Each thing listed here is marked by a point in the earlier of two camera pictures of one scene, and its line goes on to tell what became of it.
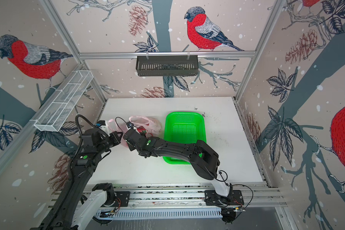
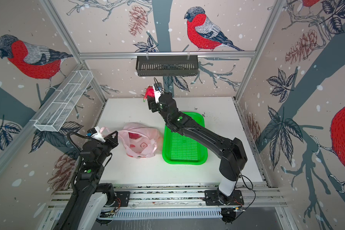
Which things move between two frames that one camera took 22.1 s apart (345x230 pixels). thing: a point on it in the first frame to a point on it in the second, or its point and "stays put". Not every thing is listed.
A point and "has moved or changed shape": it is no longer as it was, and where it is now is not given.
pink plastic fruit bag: x=149 y=125 has moved or changed shape
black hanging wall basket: x=166 y=65 stays put
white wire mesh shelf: x=58 y=108 stays put
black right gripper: x=132 y=145 to x=155 y=106
